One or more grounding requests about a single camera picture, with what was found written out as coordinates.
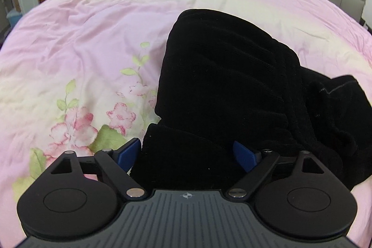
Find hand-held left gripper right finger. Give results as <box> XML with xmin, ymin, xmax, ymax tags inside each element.
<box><xmin>227</xmin><ymin>140</ymin><xmax>326</xmax><ymax>198</ymax></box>

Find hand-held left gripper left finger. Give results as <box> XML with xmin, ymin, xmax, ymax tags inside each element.
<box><xmin>46</xmin><ymin>138</ymin><xmax>146</xmax><ymax>198</ymax></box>

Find black pants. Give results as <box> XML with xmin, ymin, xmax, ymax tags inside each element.
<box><xmin>129</xmin><ymin>8</ymin><xmax>372</xmax><ymax>193</ymax></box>

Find pink floral blanket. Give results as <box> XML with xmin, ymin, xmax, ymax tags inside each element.
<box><xmin>0</xmin><ymin>0</ymin><xmax>372</xmax><ymax>244</ymax></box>

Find blue bin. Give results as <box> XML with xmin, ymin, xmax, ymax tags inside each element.
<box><xmin>6</xmin><ymin>8</ymin><xmax>24</xmax><ymax>31</ymax></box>

